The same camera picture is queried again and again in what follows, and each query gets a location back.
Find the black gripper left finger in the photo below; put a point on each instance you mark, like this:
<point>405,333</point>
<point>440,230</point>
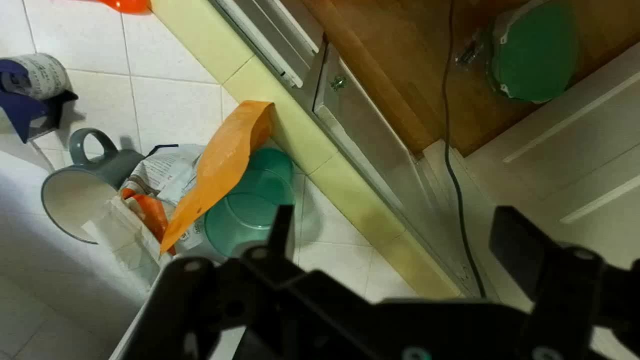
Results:
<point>283,230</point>

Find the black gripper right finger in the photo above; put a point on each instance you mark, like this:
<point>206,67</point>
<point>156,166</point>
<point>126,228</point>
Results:
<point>522,253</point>

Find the teal plastic cup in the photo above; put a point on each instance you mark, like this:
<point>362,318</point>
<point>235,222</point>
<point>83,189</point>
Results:
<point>260,200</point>

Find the white printed carton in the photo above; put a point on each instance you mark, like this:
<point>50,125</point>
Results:
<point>166,173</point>

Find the green trash bin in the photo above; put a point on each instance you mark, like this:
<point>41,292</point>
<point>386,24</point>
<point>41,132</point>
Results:
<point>533,53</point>

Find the grey mug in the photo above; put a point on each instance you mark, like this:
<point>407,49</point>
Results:
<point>73,200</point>

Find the orange spatula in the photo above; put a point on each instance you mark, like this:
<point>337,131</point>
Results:
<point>126,5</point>

